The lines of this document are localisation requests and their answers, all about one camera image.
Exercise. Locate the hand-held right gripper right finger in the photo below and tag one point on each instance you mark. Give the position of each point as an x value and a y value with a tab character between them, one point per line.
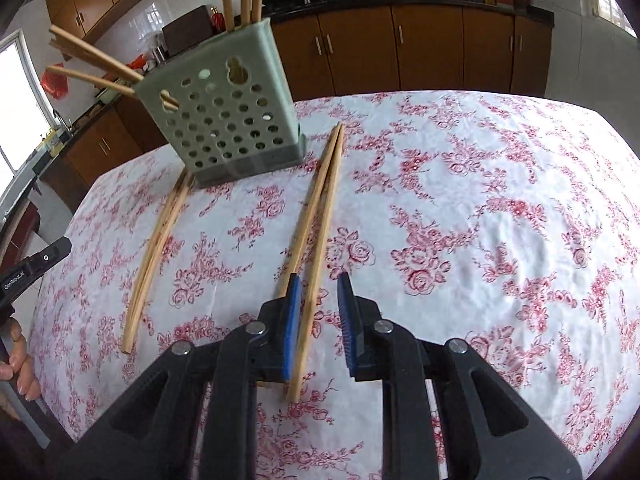
347	330

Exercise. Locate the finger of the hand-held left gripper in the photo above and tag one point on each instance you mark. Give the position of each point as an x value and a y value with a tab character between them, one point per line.
52	254

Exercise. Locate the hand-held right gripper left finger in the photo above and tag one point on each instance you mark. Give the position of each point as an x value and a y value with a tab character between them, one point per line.
292	330

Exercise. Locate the wooden chopstick pair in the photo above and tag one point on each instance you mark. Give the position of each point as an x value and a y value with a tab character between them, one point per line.
150	265
325	215

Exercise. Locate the green perforated chopstick holder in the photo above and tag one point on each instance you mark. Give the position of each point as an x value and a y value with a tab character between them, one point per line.
225	110

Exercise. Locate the person's left hand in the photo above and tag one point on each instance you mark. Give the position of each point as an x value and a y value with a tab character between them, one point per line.
20	360

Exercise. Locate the red floral white tablecloth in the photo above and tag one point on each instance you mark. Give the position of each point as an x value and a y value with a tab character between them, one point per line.
450	260

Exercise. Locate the steel faucet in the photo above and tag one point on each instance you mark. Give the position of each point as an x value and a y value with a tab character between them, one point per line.
60	119

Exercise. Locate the sliding glass window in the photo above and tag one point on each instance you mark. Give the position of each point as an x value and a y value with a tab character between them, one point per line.
20	110
607	0

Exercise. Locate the hanging red plastic bag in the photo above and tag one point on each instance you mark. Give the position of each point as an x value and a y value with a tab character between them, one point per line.
55	82

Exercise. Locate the red basin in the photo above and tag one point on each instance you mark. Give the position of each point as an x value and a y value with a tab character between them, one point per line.
137	63

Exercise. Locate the steel cup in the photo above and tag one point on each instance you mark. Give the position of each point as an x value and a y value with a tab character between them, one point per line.
160	49

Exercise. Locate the dark cutting board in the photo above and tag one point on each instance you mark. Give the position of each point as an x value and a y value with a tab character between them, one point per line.
187	30

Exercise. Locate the red bottle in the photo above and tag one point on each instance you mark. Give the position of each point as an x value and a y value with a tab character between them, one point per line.
216	19

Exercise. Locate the brown base cabinets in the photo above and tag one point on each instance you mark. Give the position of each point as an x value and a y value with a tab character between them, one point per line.
425	45

